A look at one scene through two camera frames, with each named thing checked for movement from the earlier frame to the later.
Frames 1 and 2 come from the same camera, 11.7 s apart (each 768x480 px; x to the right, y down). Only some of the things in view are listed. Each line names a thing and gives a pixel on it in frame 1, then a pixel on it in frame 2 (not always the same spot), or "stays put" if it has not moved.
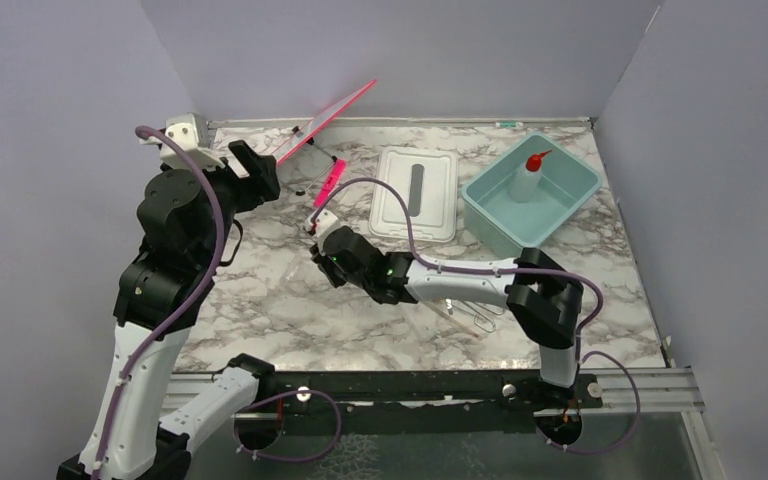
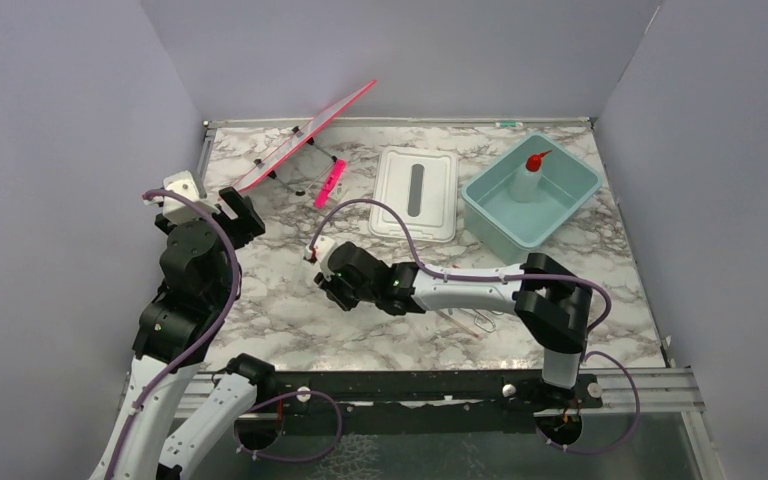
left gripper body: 240,194 to 245,226
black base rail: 425,402 stays put
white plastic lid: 429,180 stays put
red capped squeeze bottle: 526,179 stays put
